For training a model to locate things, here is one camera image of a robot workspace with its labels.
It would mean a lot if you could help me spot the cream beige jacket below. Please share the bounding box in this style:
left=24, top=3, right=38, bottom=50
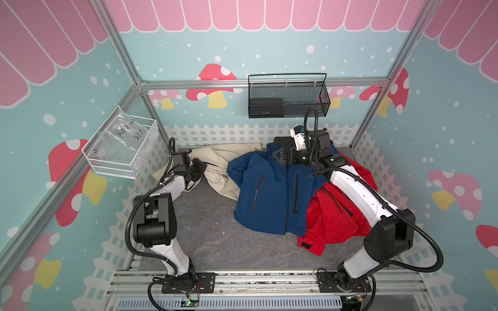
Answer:
left=153, top=142, right=263, bottom=202

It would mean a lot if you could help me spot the clear wire basket with bags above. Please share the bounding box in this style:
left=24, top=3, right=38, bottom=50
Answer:
left=82, top=106, right=159, bottom=180

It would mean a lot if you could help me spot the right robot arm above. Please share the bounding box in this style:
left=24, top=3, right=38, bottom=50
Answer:
left=274, top=126, right=415, bottom=292

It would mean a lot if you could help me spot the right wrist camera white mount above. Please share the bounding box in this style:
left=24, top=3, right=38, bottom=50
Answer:
left=290, top=126, right=308, bottom=151

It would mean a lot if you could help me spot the black wire mesh basket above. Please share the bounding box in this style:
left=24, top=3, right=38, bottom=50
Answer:
left=247, top=73, right=331, bottom=118

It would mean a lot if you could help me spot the navy blue jacket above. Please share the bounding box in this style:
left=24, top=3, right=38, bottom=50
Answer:
left=227, top=143, right=328, bottom=237

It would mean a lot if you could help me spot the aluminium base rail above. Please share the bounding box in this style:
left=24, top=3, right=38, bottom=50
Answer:
left=100, top=270, right=436, bottom=310

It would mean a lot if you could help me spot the black box in basket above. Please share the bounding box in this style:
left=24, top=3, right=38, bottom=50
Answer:
left=248, top=98, right=284, bottom=119

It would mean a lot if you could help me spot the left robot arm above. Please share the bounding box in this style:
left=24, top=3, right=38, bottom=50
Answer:
left=126, top=150, right=207, bottom=295

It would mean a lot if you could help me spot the right black corrugated cable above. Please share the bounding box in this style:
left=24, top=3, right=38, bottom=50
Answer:
left=303, top=108, right=444, bottom=311

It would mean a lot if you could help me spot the black flat case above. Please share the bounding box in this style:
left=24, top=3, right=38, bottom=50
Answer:
left=274, top=136, right=296, bottom=149

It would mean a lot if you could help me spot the red jacket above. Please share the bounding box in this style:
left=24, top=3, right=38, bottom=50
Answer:
left=289, top=165, right=370, bottom=256

